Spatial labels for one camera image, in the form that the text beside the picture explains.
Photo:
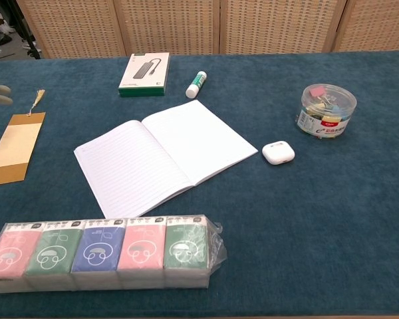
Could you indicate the brown and cream paper bookmark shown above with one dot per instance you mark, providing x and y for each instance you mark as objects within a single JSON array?
[{"x": 15, "y": 146}]

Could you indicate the black tripod stand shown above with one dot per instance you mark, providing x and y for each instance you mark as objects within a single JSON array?
[{"x": 26, "y": 33}]

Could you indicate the white green USB hub box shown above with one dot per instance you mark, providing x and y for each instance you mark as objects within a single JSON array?
[{"x": 144, "y": 74}]

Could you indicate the open lined notebook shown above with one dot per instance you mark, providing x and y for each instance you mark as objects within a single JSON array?
[{"x": 166, "y": 156}]

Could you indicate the wooden rattan folding screen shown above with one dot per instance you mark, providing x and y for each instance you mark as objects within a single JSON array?
[{"x": 173, "y": 26}]

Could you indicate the wrapped pocket tissue multipack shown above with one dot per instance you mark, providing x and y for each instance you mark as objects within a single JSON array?
[{"x": 99, "y": 252}]

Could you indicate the white green glue stick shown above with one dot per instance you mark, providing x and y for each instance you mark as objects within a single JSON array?
[{"x": 196, "y": 84}]

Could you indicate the white earbuds case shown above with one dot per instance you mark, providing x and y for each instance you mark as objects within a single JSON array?
[{"x": 277, "y": 153}]

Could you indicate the blue table cloth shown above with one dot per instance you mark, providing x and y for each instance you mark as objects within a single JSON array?
[{"x": 302, "y": 216}]

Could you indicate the clear jar of binder clips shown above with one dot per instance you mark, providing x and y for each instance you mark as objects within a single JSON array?
[{"x": 326, "y": 109}]

